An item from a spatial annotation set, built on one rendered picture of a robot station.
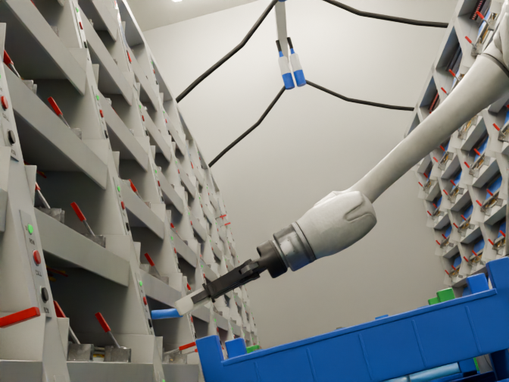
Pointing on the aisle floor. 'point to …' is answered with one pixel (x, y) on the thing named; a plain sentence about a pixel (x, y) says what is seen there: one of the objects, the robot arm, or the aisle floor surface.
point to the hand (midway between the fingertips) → (192, 302)
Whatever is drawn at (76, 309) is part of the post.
